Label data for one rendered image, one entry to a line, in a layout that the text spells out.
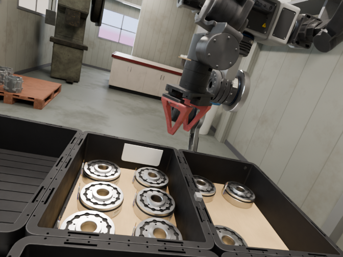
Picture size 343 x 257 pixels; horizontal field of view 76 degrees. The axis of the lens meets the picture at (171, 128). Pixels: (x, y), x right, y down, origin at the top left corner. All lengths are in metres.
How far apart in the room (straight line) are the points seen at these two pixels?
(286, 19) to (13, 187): 1.09
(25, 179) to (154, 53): 7.41
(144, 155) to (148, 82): 5.22
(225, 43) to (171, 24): 7.62
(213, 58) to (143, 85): 5.55
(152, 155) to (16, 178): 0.37
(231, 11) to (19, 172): 0.62
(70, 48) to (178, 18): 3.81
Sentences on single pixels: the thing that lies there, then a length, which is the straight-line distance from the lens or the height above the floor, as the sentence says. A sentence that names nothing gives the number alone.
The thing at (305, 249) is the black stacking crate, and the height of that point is 0.87.
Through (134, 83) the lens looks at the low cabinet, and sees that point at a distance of 5.89.
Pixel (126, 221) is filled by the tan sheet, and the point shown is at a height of 0.83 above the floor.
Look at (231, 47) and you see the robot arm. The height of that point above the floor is 1.25.
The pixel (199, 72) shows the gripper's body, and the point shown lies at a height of 1.19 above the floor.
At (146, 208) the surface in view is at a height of 0.86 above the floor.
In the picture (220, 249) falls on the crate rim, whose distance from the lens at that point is 0.44.
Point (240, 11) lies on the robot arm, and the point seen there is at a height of 1.32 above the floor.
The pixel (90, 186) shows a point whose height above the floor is 0.86.
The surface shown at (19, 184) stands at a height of 0.83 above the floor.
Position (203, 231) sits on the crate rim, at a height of 0.93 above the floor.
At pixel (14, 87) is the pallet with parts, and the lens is 3.74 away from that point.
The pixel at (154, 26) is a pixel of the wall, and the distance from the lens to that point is 7.91.
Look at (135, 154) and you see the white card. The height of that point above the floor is 0.89.
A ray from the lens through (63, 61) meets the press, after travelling 5.74.
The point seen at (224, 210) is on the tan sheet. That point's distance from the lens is 0.71.
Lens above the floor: 1.21
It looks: 18 degrees down
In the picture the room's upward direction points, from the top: 16 degrees clockwise
